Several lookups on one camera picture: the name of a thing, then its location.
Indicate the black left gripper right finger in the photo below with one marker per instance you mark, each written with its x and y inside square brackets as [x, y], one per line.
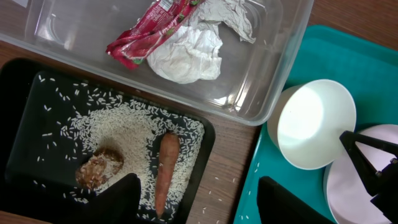
[277, 205]

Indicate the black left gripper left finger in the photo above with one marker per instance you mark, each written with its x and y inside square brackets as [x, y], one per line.
[117, 204]

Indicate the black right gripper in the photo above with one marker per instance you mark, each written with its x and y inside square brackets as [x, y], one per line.
[379, 183]

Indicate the pink plate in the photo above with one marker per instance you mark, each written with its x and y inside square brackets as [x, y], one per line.
[344, 191]

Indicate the brown food chunk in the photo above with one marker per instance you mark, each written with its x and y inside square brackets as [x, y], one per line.
[99, 168]

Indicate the orange carrot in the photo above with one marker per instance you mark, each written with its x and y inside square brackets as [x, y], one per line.
[168, 155]

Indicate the white rice pile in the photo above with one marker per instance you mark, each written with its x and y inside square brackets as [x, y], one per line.
[75, 119]

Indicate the white bowl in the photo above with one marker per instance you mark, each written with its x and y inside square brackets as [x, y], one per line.
[308, 120]

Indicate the red snack wrapper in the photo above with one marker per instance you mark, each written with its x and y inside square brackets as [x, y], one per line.
[160, 21]

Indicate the white napkin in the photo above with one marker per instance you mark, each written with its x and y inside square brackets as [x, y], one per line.
[191, 53]

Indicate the black food waste tray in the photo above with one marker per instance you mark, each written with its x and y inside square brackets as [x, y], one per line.
[38, 164]

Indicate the teal plastic tray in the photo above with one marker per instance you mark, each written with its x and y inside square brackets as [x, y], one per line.
[367, 70]

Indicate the clear plastic bin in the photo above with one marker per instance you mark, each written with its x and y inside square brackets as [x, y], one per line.
[76, 32]

